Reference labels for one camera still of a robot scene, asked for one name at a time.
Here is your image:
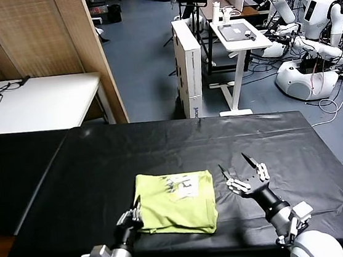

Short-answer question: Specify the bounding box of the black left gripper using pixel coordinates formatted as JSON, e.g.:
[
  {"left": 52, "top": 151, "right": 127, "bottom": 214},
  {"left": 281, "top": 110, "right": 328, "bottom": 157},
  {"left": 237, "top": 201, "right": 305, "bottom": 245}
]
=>
[{"left": 110, "top": 195, "right": 148, "bottom": 251}]

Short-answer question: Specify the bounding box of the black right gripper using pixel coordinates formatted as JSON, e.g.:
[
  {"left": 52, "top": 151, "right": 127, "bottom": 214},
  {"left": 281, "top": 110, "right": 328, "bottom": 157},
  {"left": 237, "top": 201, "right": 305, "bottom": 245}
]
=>
[{"left": 217, "top": 148, "right": 290, "bottom": 223}]

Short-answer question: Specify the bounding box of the yellow-green T-shirt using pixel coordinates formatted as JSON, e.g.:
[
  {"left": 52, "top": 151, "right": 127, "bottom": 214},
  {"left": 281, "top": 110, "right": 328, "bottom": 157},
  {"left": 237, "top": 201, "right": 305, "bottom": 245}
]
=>
[{"left": 131, "top": 166, "right": 220, "bottom": 243}]

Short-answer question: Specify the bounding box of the black table cover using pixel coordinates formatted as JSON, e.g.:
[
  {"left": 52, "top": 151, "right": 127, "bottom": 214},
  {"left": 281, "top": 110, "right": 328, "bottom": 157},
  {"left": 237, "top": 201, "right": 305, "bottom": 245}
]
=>
[
  {"left": 0, "top": 98, "right": 343, "bottom": 257},
  {"left": 0, "top": 124, "right": 81, "bottom": 239}
]

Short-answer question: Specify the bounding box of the white standing desk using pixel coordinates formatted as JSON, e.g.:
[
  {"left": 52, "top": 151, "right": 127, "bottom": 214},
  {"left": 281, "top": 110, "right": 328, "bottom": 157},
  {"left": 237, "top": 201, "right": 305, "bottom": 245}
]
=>
[{"left": 201, "top": 14, "right": 281, "bottom": 119}]

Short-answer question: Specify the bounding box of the tall white cardboard box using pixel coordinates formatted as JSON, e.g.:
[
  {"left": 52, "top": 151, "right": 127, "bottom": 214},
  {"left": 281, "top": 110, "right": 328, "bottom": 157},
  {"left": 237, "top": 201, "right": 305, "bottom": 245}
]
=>
[{"left": 170, "top": 18, "right": 209, "bottom": 121}]

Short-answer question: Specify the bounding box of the small black device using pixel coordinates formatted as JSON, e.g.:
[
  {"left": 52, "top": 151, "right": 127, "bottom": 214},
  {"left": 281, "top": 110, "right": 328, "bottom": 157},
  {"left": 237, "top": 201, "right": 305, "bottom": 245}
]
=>
[{"left": 243, "top": 30, "right": 257, "bottom": 43}]

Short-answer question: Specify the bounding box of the white table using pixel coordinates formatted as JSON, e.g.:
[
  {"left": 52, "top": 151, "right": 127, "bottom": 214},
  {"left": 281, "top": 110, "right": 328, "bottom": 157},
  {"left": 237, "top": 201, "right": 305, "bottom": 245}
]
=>
[{"left": 0, "top": 68, "right": 116, "bottom": 138}]

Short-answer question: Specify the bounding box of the grey closed laptop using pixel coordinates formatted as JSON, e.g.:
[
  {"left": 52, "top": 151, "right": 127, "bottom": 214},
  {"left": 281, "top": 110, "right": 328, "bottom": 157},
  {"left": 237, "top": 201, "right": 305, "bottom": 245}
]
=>
[{"left": 217, "top": 21, "right": 257, "bottom": 44}]

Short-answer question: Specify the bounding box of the white cup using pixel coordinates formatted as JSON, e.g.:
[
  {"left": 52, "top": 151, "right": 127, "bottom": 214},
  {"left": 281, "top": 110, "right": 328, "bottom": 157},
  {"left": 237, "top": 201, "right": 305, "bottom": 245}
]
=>
[{"left": 220, "top": 7, "right": 234, "bottom": 25}]

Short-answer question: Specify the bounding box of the brown wooden desk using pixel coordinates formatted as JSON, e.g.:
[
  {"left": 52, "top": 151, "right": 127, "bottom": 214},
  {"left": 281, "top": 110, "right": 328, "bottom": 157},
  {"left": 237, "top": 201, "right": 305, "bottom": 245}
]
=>
[{"left": 198, "top": 0, "right": 271, "bottom": 23}]

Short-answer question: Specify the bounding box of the white bottle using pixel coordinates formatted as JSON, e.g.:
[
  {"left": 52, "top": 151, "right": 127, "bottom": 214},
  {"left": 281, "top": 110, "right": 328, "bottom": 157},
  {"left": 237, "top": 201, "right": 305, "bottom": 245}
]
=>
[{"left": 209, "top": 1, "right": 222, "bottom": 25}]

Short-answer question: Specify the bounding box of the white wheeled humanoid robot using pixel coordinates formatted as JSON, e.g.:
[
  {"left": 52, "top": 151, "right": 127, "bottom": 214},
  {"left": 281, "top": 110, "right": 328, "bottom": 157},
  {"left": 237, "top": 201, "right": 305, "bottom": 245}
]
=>
[{"left": 254, "top": 0, "right": 343, "bottom": 107}]

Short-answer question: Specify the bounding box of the wooden partition screen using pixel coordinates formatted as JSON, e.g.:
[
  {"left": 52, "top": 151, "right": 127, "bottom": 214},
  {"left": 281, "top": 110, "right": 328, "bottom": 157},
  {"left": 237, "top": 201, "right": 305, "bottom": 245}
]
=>
[{"left": 0, "top": 0, "right": 130, "bottom": 139}]

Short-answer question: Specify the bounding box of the black bin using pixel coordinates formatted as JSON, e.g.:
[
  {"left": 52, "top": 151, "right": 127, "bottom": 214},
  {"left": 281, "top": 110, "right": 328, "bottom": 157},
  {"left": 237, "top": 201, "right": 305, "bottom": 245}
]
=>
[{"left": 104, "top": 4, "right": 123, "bottom": 24}]

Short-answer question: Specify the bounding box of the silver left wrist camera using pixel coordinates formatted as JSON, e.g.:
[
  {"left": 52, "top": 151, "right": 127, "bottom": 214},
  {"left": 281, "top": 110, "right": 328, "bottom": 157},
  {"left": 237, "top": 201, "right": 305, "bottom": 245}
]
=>
[{"left": 79, "top": 243, "right": 112, "bottom": 257}]

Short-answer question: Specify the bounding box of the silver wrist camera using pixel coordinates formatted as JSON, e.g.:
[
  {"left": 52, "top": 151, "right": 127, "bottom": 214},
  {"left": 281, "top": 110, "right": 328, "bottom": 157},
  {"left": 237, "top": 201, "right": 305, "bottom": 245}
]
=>
[
  {"left": 79, "top": 243, "right": 112, "bottom": 257},
  {"left": 291, "top": 200, "right": 315, "bottom": 224}
]

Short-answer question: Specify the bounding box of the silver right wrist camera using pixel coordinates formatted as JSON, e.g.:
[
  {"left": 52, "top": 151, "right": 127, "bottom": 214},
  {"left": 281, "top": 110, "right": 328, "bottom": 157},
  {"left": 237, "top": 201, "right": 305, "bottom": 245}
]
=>
[{"left": 291, "top": 200, "right": 315, "bottom": 224}]

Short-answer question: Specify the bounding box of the white floor cable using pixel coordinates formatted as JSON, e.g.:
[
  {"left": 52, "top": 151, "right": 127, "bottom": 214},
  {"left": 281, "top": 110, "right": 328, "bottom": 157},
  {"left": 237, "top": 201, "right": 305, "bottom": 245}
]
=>
[{"left": 307, "top": 95, "right": 343, "bottom": 128}]

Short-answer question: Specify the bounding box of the black adapter with cable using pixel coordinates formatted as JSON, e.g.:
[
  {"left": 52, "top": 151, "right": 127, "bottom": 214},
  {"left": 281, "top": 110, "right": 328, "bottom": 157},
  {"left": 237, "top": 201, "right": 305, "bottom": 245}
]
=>
[{"left": 0, "top": 75, "right": 33, "bottom": 106}]

